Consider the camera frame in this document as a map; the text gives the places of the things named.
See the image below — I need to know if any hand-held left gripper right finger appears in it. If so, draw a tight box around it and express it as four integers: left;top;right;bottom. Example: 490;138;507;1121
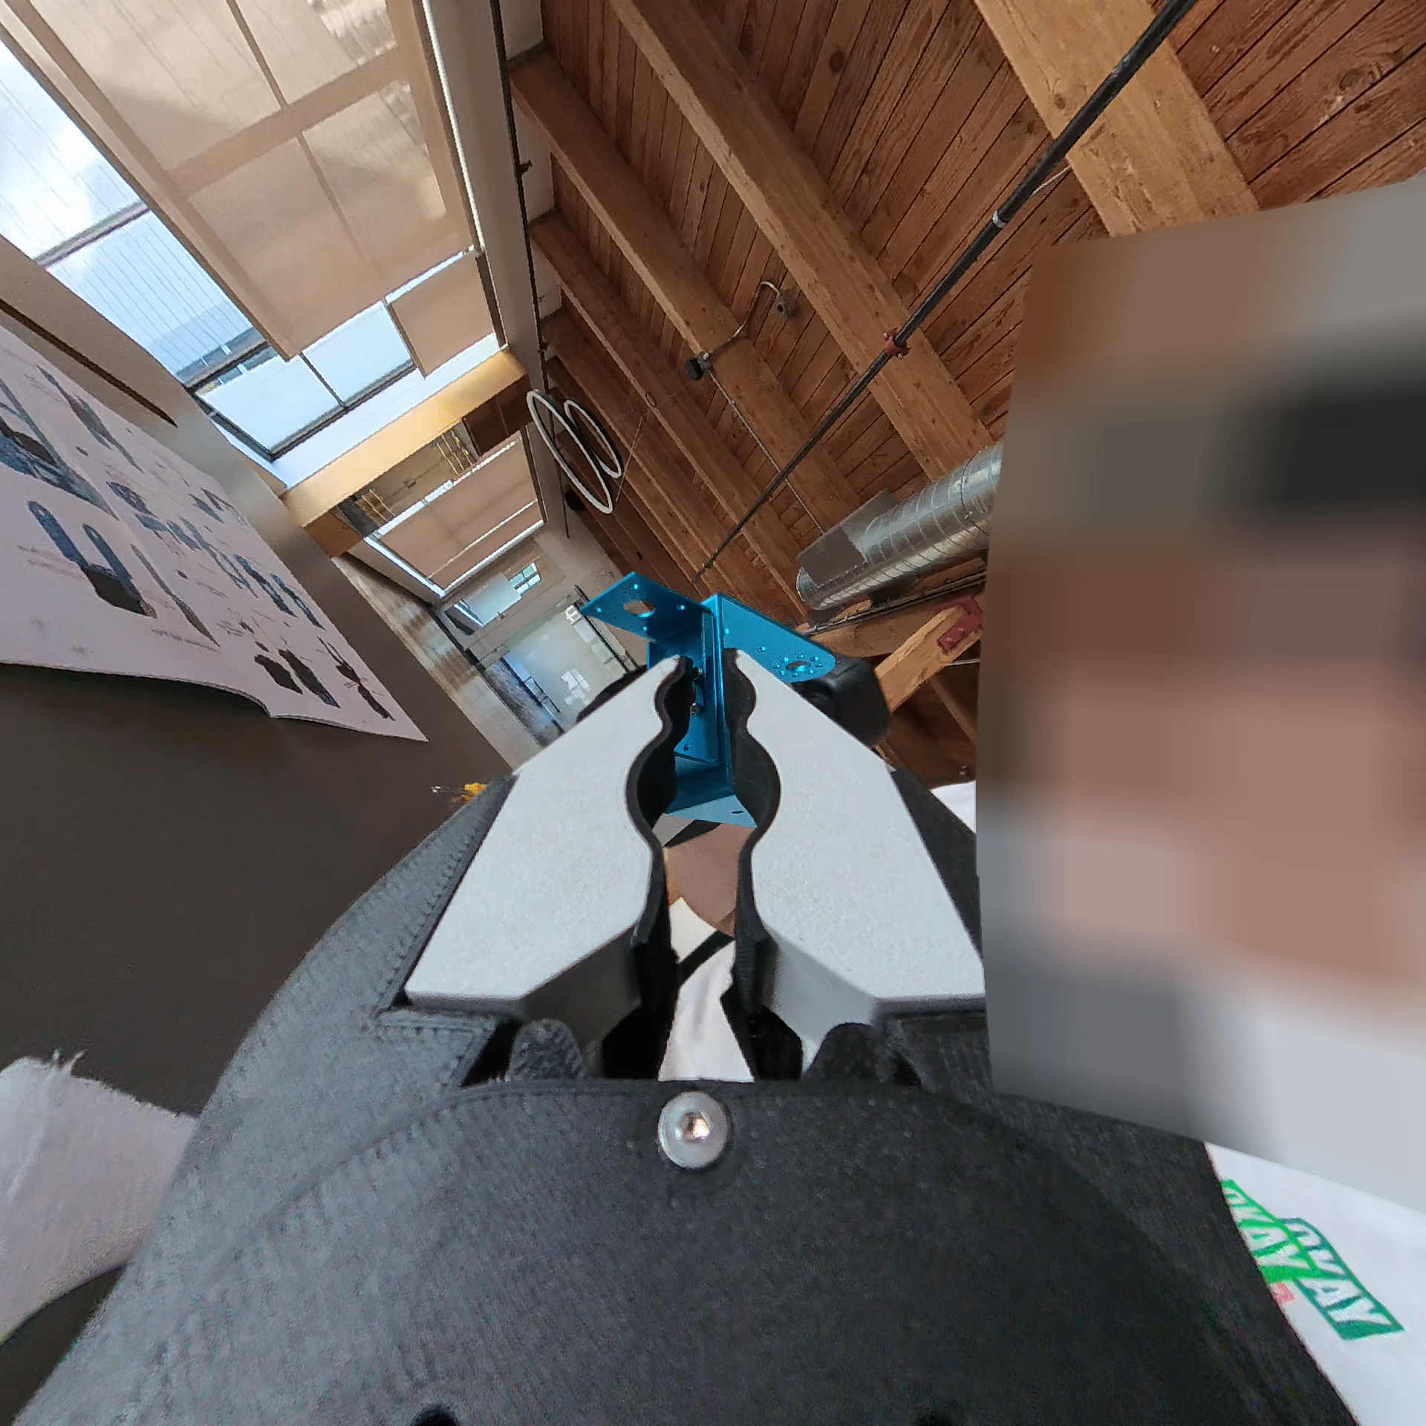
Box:
731;655;989;1057

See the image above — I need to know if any white cloth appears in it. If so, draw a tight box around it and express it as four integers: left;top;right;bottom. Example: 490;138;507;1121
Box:
0;1052;201;1337

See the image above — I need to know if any black ceiling pipe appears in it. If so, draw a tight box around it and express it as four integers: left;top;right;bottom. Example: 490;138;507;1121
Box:
697;0;1203;576

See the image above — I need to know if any silver air duct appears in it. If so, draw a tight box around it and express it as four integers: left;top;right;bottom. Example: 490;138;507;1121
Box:
795;442;1006;612

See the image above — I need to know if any small ring ceiling lamp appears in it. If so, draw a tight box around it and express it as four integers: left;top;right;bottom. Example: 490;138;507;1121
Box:
563;400;626;481

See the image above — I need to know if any large beige roller blind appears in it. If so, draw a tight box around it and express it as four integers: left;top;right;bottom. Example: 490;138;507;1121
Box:
0;0;481;359

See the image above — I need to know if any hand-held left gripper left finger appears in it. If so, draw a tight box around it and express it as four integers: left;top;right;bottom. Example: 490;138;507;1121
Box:
401;655;688;1048

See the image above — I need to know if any large ring ceiling lamp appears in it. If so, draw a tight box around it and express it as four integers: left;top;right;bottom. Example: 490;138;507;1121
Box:
527;390;617;515

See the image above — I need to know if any small beige roller blind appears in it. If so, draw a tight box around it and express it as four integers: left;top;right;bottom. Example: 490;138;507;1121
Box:
384;254;503;374

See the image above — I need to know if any dark rounded object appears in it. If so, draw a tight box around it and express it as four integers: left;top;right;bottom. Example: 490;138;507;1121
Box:
800;655;894;750

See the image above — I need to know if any blue metal bracket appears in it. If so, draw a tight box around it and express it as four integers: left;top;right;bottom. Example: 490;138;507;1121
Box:
580;570;839;828

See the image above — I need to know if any metal conduit with box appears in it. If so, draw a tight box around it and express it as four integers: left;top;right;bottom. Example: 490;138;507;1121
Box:
685;279;802;381

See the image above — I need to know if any printed wall poster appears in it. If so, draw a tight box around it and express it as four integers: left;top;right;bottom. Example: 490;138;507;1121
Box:
0;322;429;741

